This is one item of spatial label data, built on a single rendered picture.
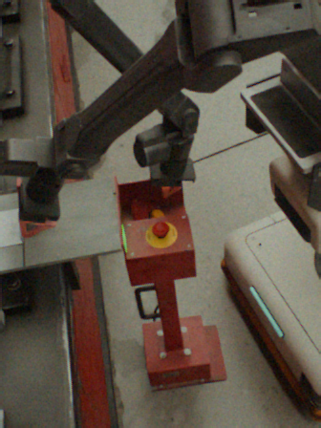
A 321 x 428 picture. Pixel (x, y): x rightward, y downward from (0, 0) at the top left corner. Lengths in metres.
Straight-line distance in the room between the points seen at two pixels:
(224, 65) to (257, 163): 1.93
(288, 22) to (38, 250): 0.67
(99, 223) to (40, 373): 0.29
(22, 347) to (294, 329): 0.90
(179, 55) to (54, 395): 0.68
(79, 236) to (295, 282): 0.93
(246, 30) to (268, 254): 1.37
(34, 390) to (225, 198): 1.47
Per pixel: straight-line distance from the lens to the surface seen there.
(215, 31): 0.66
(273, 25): 0.65
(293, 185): 1.46
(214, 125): 2.72
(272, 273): 1.92
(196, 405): 2.04
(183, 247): 1.37
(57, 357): 1.18
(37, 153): 0.99
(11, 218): 1.21
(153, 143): 1.25
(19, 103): 1.58
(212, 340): 2.11
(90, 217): 1.17
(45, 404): 1.15
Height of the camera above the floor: 1.91
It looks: 52 degrees down
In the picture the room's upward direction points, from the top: 8 degrees counter-clockwise
